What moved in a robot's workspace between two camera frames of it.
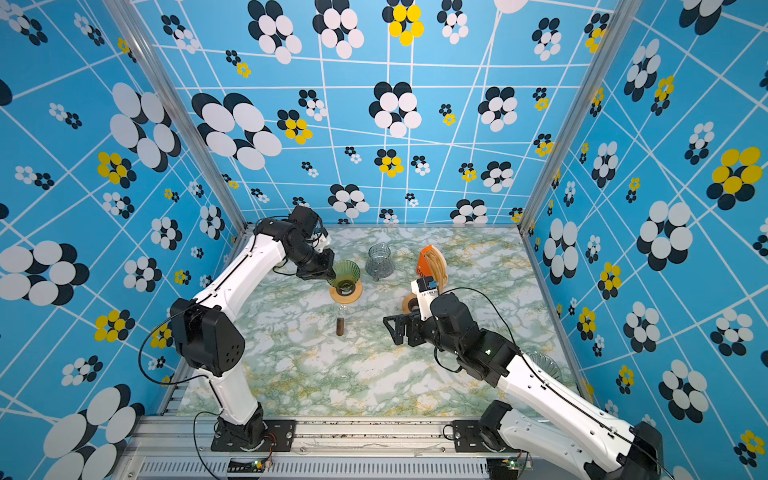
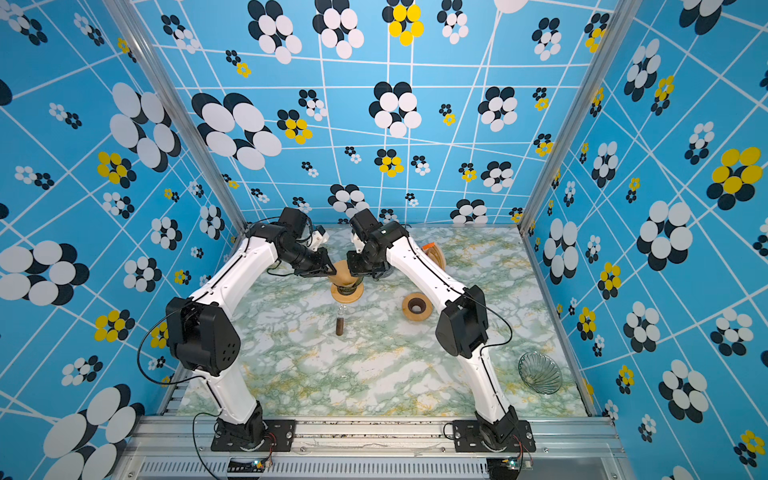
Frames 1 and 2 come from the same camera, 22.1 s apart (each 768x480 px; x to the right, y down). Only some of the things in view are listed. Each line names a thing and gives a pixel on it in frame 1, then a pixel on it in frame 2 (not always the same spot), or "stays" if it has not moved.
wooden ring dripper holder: x=345 y=300 stays
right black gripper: x=416 y=324 -> x=356 y=269
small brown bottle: x=341 y=320 stays
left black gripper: x=325 y=271 stays
